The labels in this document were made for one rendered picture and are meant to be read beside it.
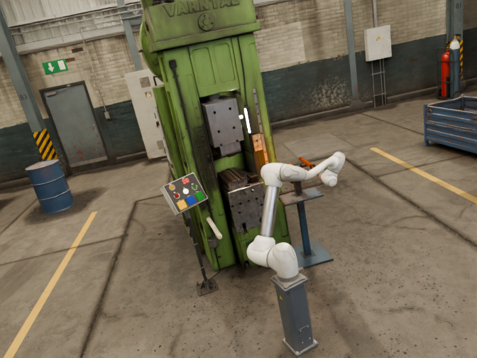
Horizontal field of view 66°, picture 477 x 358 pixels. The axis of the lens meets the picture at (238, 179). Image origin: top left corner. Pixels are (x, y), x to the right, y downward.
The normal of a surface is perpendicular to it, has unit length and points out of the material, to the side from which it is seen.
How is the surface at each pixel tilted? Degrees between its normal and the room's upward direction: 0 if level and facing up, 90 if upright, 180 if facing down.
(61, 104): 90
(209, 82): 90
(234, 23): 90
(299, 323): 90
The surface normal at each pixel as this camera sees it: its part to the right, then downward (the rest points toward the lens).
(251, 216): 0.30, 0.27
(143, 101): 0.10, 0.32
